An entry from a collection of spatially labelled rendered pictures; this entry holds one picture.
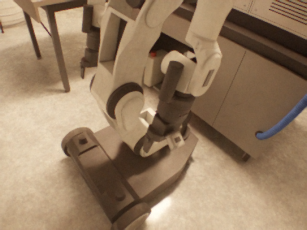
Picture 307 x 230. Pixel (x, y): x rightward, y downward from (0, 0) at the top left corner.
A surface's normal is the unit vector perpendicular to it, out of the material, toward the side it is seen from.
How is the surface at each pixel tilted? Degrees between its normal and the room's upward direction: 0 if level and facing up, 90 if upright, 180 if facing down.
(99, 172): 0
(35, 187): 0
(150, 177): 0
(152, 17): 90
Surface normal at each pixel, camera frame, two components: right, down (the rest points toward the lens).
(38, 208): 0.11, -0.70
